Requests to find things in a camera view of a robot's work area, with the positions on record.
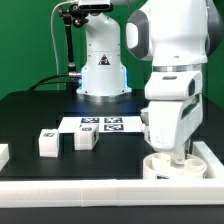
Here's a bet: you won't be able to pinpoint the white left fence piece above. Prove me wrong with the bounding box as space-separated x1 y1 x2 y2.
0 144 9 171

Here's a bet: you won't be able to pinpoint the white front fence bar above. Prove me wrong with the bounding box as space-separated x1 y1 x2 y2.
0 179 224 208

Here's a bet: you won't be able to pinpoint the white marker base plate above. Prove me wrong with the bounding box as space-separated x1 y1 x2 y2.
58 116 142 133

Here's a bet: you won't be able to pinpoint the white cable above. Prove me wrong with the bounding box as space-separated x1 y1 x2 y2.
50 0 78 91

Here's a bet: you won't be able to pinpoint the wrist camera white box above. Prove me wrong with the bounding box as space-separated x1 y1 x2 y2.
145 71 202 101

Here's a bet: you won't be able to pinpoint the black cables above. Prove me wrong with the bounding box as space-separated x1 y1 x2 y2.
27 73 72 92

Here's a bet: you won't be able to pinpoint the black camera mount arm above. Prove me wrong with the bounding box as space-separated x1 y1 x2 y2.
59 5 88 93

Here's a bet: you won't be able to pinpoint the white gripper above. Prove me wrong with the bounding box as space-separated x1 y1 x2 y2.
140 94 203 165

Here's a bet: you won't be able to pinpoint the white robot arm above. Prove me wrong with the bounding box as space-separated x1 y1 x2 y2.
126 0 224 164

